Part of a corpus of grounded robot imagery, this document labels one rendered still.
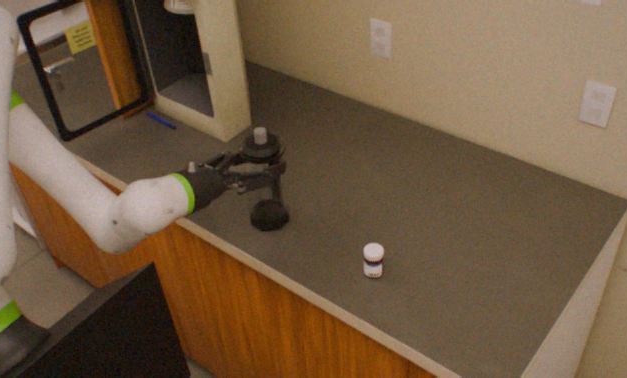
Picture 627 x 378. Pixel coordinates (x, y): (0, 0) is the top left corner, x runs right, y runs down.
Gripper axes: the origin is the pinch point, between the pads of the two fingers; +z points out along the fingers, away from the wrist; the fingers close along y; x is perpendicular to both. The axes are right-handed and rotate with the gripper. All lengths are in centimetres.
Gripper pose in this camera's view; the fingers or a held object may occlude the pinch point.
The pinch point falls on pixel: (262, 162)
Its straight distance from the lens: 154.5
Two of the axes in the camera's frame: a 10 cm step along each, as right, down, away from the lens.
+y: -7.9, -3.6, 5.0
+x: -1.3, 8.9, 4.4
